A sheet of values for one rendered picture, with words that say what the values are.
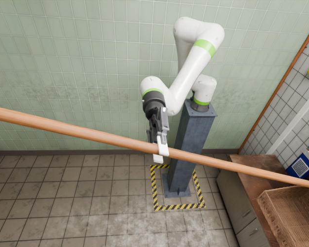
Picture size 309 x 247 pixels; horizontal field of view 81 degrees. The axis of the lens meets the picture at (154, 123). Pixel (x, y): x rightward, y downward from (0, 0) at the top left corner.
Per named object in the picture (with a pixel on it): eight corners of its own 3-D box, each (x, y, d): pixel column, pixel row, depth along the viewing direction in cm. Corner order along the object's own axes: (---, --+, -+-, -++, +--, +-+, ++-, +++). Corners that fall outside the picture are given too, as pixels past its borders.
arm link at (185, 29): (183, 75, 146) (179, 9, 100) (201, 82, 140) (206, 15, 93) (174, 86, 143) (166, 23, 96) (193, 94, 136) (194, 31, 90)
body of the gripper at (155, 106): (167, 103, 69) (171, 119, 62) (158, 118, 74) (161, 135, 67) (150, 97, 67) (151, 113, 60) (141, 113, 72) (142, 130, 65)
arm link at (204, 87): (194, 92, 146) (200, 70, 133) (212, 100, 140) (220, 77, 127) (187, 99, 138) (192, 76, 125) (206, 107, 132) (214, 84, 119)
